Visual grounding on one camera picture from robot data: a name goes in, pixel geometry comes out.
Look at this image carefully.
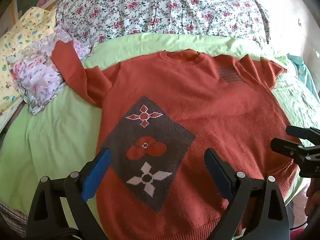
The person's right hand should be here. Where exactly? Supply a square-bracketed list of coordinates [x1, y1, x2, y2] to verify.
[306, 180, 320, 217]

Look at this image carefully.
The white red floral quilt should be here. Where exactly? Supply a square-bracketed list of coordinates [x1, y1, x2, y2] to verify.
[55, 0, 272, 45]

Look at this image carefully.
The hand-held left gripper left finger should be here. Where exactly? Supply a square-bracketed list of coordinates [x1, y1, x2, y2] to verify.
[26, 148, 112, 240]

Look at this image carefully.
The striped cloth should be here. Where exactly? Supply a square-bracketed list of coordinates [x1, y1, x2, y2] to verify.
[0, 201, 28, 238]

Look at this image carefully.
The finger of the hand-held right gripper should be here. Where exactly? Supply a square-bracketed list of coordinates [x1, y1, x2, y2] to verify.
[286, 125, 320, 143]
[270, 137, 320, 163]

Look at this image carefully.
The teal cloth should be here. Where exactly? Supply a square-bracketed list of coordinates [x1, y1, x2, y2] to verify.
[287, 54, 317, 94]

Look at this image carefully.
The light green bed sheet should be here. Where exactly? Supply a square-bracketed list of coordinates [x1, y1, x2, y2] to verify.
[0, 34, 320, 215]

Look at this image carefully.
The pink purple floral cloth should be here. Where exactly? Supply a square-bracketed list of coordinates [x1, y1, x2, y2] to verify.
[7, 24, 93, 116]

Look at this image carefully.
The black cable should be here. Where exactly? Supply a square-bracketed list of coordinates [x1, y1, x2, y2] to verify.
[290, 219, 312, 230]

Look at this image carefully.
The yellow cartoon print cloth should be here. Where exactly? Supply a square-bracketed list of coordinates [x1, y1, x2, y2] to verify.
[0, 6, 57, 130]

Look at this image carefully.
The red knit sweater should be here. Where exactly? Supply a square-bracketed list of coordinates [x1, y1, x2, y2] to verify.
[52, 40, 302, 240]

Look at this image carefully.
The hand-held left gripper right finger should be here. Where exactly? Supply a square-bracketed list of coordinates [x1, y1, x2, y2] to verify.
[204, 148, 291, 240]

